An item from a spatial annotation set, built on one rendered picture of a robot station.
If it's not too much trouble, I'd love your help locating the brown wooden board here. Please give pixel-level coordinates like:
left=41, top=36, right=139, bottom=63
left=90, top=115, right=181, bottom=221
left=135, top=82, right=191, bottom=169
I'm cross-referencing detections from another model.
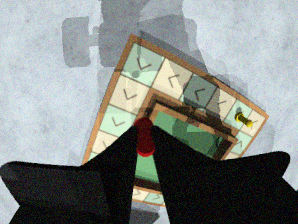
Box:
left=81, top=34, right=269, bottom=164

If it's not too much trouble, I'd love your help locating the yellow pawn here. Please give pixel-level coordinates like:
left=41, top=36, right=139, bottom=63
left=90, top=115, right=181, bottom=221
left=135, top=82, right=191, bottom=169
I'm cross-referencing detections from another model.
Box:
left=234, top=112, right=253, bottom=127

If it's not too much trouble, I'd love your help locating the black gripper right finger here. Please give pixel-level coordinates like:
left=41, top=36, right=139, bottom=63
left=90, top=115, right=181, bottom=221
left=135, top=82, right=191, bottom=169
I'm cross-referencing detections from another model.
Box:
left=150, top=125, right=290, bottom=224

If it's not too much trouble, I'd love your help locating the dark red pawn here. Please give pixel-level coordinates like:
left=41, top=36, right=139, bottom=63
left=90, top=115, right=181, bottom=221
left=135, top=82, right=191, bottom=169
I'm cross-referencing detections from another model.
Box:
left=134, top=117, right=154, bottom=157

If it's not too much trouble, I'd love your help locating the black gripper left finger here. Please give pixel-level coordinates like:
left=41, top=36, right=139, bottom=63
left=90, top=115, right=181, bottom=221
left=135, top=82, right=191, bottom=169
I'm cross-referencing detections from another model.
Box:
left=0, top=127, right=138, bottom=224

